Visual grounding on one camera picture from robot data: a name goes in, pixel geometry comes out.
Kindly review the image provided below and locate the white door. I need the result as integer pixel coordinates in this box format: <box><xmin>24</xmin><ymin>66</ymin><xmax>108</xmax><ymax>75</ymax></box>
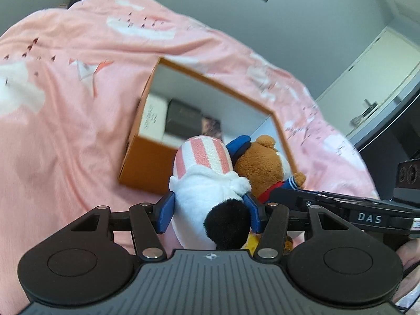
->
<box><xmin>315</xmin><ymin>28</ymin><xmax>420</xmax><ymax>139</ymax></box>

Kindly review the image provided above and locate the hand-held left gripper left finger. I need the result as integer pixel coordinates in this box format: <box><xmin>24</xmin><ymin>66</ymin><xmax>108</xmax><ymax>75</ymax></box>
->
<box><xmin>67</xmin><ymin>193</ymin><xmax>176</xmax><ymax>260</ymax></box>

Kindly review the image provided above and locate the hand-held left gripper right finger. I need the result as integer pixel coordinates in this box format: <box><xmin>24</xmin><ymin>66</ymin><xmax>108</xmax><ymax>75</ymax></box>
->
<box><xmin>243</xmin><ymin>193</ymin><xmax>361</xmax><ymax>259</ymax></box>

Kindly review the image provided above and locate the white plush dog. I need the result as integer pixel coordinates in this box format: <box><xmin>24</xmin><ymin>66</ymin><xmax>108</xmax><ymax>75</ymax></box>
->
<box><xmin>169</xmin><ymin>136</ymin><xmax>252</xmax><ymax>250</ymax></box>

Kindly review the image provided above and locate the orange cardboard box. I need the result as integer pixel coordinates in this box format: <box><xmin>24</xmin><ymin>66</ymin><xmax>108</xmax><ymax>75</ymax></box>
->
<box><xmin>118</xmin><ymin>57</ymin><xmax>301</xmax><ymax>196</ymax></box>

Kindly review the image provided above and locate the brown sailor plush bear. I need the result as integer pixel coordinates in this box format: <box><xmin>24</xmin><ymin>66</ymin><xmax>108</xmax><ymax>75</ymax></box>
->
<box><xmin>226</xmin><ymin>134</ymin><xmax>308</xmax><ymax>256</ymax></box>

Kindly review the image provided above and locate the long white printed box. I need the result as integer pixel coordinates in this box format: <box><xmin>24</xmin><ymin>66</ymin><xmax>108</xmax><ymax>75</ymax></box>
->
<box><xmin>139</xmin><ymin>93</ymin><xmax>171</xmax><ymax>138</ymax></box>

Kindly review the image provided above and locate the dark grey box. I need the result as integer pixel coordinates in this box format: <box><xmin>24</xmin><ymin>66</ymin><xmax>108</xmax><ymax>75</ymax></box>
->
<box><xmin>163</xmin><ymin>99</ymin><xmax>204</xmax><ymax>145</ymax></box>

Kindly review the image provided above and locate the metal door handle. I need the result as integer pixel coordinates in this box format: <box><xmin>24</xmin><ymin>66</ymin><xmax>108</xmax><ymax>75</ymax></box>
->
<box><xmin>349</xmin><ymin>100</ymin><xmax>378</xmax><ymax>126</ymax></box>

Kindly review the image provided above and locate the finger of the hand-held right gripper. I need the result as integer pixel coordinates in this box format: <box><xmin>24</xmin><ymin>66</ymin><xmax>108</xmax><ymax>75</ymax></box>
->
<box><xmin>267</xmin><ymin>186</ymin><xmax>382</xmax><ymax>211</ymax></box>

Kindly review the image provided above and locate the pink cloud print blanket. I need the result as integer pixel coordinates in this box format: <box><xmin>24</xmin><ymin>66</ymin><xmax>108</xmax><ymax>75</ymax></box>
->
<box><xmin>0</xmin><ymin>0</ymin><xmax>381</xmax><ymax>306</ymax></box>

